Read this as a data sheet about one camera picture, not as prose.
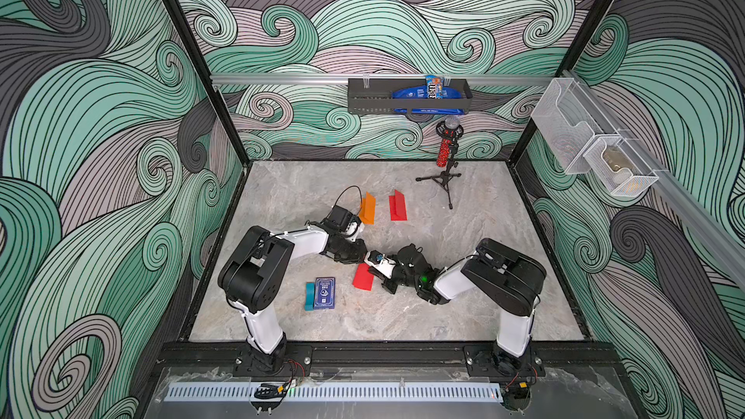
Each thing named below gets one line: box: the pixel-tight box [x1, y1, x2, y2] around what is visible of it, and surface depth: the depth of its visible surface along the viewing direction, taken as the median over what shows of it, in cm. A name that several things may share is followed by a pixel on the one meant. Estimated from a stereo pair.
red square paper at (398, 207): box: [388, 189, 408, 222], surface depth 106 cm
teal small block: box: [304, 282, 316, 312], surface depth 85 cm
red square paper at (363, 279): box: [352, 261, 375, 291], surface depth 89 cm
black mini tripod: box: [415, 151, 462, 211], surface depth 109 cm
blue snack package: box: [391, 74, 463, 99], surface depth 94 cm
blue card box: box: [314, 276, 336, 310], surface depth 85 cm
